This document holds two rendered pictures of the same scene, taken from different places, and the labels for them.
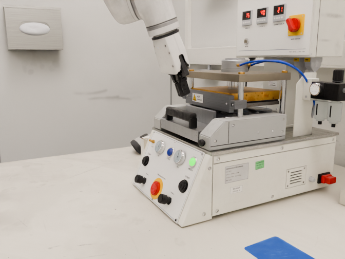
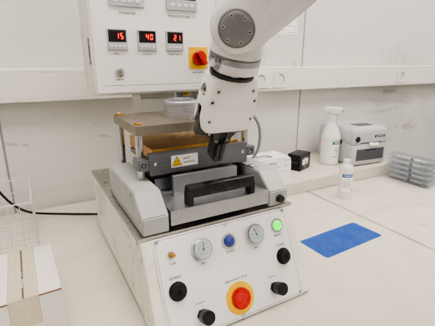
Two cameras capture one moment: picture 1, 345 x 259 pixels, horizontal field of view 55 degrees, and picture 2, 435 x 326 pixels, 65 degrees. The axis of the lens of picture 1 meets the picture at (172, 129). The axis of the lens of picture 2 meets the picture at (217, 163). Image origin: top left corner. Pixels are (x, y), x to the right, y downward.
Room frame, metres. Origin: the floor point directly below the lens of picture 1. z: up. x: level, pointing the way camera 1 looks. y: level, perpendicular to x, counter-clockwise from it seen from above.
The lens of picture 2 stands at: (0.95, 0.61, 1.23)
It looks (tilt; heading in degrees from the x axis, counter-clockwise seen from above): 16 degrees down; 268
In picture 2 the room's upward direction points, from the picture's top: straight up
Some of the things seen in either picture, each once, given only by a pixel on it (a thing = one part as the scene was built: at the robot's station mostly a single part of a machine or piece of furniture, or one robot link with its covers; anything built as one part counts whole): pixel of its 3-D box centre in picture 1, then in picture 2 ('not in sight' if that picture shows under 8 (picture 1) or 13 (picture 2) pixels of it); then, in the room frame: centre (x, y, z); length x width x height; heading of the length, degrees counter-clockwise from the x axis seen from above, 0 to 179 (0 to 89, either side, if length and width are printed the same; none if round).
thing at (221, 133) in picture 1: (242, 130); (248, 174); (0.85, -0.18, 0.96); 0.26 x 0.05 x 0.07; 118
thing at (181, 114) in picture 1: (180, 116); (221, 188); (0.93, -0.02, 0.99); 0.15 x 0.02 x 0.04; 28
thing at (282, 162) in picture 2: not in sight; (259, 165); (0.75, -0.70, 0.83); 0.23 x 0.12 x 0.07; 26
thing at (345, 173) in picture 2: not in sight; (345, 178); (0.45, -0.56, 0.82); 0.05 x 0.05 x 0.14
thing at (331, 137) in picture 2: not in sight; (331, 135); (0.41, -0.85, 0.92); 0.09 x 0.08 x 0.25; 138
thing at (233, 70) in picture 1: (246, 80); (184, 123); (1.01, -0.22, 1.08); 0.31 x 0.24 x 0.13; 28
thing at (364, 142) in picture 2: not in sight; (351, 140); (0.29, -0.92, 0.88); 0.25 x 0.20 x 0.17; 110
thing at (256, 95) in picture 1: (235, 86); (185, 133); (1.01, -0.19, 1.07); 0.22 x 0.17 x 0.10; 28
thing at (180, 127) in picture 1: (220, 118); (191, 178); (0.99, -0.14, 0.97); 0.30 x 0.22 x 0.08; 118
